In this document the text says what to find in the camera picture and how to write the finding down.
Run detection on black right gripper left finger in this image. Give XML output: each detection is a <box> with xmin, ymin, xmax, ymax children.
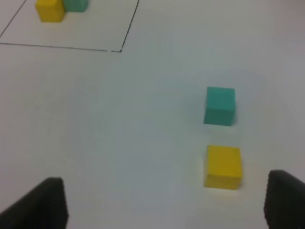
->
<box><xmin>0</xmin><ymin>177</ymin><xmax>69</xmax><ymax>229</ymax></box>

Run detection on template yellow block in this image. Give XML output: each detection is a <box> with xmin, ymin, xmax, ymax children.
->
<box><xmin>35</xmin><ymin>0</ymin><xmax>65</xmax><ymax>22</ymax></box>

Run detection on template green block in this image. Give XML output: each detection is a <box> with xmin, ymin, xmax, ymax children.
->
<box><xmin>62</xmin><ymin>0</ymin><xmax>89</xmax><ymax>12</ymax></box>

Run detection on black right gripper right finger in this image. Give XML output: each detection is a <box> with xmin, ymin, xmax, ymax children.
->
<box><xmin>264</xmin><ymin>170</ymin><xmax>305</xmax><ymax>229</ymax></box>

